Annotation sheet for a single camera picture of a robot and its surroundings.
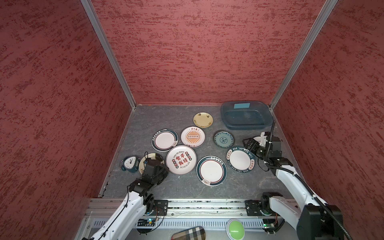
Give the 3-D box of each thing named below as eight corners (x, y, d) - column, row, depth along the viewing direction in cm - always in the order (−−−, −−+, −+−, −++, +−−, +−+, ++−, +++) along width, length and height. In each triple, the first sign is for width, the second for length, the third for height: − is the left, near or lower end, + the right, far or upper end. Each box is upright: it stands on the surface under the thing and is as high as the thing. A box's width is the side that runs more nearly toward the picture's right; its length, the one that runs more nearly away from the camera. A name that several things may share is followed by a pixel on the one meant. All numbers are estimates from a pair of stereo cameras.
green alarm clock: (121, 172, 88) (118, 169, 84) (125, 159, 93) (122, 155, 89) (137, 172, 88) (134, 169, 84) (141, 159, 93) (138, 155, 89)
